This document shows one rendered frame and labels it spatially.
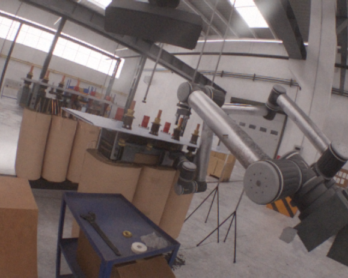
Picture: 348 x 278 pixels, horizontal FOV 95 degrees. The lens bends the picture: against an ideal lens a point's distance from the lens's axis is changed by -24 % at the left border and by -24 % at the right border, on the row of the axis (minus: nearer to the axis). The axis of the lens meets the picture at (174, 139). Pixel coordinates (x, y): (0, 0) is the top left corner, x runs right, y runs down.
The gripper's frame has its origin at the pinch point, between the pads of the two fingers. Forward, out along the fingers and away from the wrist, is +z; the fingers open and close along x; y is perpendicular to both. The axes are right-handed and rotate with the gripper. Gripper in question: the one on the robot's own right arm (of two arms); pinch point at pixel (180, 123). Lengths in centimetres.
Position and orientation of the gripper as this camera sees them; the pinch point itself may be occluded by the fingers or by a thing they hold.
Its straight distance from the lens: 186.8
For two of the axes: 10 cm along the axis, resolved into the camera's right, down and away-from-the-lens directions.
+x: -6.6, -2.5, 7.1
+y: 6.9, 1.6, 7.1
